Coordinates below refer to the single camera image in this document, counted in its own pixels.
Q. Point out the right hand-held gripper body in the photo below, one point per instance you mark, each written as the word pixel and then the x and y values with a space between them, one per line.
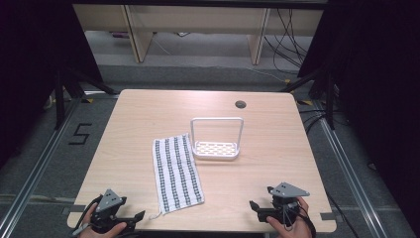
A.
pixel 286 190

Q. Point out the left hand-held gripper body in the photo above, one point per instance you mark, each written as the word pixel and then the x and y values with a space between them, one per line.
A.
pixel 110 200

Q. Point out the person's left hand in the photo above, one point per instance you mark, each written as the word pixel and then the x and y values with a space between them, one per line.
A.
pixel 99 231

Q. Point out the person's right hand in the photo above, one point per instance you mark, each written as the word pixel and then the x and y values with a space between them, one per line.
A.
pixel 297 228

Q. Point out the white checked striped towel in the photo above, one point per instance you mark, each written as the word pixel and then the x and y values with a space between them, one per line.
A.
pixel 176 172

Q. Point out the white rack with slotted base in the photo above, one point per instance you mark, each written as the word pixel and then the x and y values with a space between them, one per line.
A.
pixel 216 149

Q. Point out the grey round table grommet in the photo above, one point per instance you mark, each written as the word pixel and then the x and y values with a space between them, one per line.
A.
pixel 240 104

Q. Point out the black metal stand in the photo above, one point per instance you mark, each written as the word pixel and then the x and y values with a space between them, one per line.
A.
pixel 66 89
pixel 325 95

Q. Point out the dark curtain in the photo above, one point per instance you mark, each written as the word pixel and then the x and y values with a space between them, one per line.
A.
pixel 376 82
pixel 36 66

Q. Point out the grey metal floor rail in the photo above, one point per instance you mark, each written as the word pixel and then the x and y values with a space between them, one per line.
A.
pixel 350 178
pixel 36 168

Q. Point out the light wooden desk frame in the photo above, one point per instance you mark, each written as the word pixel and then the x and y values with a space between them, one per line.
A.
pixel 198 20

